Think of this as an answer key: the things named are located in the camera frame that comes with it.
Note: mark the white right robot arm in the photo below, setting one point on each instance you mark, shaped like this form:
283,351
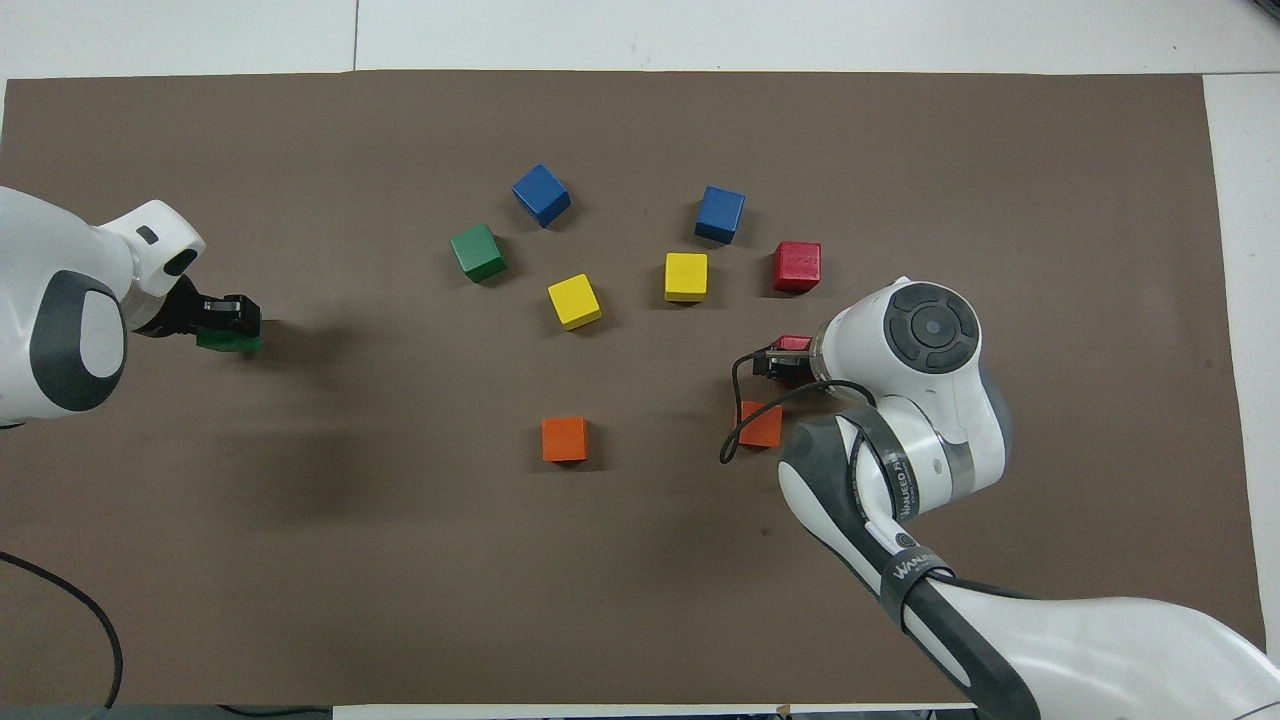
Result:
930,330

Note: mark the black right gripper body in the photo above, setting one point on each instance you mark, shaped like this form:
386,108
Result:
792,365

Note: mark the orange wooden block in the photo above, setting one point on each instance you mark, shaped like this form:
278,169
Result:
565,439
765,432

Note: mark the red wooden block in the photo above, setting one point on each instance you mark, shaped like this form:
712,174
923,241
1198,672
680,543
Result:
795,342
797,267

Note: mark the brown table mat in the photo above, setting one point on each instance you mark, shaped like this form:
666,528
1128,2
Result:
640,600

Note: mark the blue wooden block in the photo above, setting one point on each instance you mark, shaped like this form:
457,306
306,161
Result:
541,195
719,214

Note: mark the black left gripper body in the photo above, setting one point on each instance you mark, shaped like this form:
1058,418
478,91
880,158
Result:
180,315

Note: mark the green wooden block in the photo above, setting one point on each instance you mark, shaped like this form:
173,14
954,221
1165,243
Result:
478,252
230,343

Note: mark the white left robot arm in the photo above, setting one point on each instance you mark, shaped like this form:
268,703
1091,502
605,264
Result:
60,260

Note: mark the yellow wooden block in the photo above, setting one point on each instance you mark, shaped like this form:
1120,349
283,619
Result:
686,277
574,301

